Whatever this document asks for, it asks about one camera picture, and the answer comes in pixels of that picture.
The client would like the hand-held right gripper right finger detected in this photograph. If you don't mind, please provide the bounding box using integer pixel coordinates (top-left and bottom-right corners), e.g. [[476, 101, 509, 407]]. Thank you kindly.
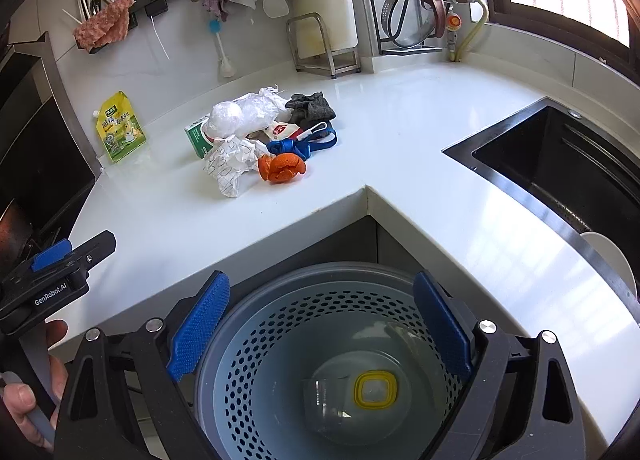
[[412, 270, 586, 460]]

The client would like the blue strap with clip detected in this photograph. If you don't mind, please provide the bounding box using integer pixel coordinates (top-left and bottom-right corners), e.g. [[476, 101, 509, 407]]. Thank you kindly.
[[266, 121, 339, 161]]

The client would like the clear plastic cup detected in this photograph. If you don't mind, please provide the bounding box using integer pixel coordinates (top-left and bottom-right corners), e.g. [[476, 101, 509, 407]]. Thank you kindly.
[[300, 375, 357, 435]]

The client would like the dark grey cloth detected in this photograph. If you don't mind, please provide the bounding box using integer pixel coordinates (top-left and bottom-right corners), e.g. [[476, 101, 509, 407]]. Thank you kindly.
[[285, 91, 337, 129]]

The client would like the white bottle brush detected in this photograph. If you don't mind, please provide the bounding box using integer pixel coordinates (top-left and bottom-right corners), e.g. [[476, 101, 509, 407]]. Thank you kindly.
[[207, 17, 236, 79]]

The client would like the white plastic bag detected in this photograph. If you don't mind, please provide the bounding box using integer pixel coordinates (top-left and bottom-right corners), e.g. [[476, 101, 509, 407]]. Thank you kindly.
[[207, 84, 292, 139]]

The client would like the gas valve with yellowish hose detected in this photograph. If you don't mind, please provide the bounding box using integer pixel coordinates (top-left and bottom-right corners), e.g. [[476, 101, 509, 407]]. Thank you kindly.
[[444, 0, 489, 63]]

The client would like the red and white snack wrapper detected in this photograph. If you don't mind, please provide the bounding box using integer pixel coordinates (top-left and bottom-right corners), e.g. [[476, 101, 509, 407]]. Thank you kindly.
[[260, 122, 302, 143]]

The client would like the green and white carton box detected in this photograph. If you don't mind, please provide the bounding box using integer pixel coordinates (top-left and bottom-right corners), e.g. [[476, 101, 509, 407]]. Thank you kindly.
[[184, 114, 221, 159]]

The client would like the yellow green spout pouch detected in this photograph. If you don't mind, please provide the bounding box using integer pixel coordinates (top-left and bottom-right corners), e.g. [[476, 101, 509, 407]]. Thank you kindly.
[[92, 91, 149, 164]]

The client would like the steel kitchen sink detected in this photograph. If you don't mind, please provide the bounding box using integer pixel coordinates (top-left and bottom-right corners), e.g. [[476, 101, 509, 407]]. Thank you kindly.
[[442, 96, 640, 287]]

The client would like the printed paper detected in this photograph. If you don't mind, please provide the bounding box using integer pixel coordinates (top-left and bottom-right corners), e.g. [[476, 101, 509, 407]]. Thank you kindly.
[[202, 136, 271, 199]]

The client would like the pink dishcloth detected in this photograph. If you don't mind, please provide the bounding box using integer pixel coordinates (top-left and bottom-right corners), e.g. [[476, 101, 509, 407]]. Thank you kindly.
[[73, 0, 137, 53]]

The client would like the pot lid with brown handle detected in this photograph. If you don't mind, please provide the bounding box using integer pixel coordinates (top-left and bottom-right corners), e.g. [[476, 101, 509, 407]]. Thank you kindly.
[[382, 0, 449, 48]]

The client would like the grey cabinet front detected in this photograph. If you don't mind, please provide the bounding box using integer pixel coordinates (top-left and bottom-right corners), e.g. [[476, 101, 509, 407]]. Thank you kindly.
[[229, 214, 417, 287]]

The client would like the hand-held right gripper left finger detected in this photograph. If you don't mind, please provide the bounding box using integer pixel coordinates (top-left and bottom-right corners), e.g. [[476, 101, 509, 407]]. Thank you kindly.
[[52, 270, 231, 460]]

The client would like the black stove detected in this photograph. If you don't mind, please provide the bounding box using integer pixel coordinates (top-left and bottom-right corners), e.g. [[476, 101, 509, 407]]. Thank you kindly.
[[0, 32, 102, 261]]

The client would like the grey perforated waste bin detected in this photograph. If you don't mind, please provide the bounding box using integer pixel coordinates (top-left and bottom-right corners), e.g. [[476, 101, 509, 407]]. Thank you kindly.
[[192, 262, 481, 460]]

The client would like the orange peel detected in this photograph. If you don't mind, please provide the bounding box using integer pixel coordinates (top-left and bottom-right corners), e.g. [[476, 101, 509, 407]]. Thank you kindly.
[[257, 152, 307, 185]]

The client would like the white plate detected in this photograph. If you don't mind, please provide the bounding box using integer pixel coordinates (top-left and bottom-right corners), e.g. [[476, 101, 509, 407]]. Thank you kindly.
[[580, 231, 639, 301]]

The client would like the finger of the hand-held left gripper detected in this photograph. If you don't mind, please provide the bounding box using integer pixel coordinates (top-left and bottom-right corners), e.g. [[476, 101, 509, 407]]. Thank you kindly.
[[31, 230, 117, 275]]

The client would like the person's left hand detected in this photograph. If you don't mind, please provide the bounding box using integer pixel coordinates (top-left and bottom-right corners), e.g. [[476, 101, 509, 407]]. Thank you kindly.
[[0, 320, 71, 446]]

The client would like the metal cutting board rack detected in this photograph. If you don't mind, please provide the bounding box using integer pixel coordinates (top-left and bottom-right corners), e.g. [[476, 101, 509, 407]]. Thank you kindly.
[[286, 12, 362, 80]]

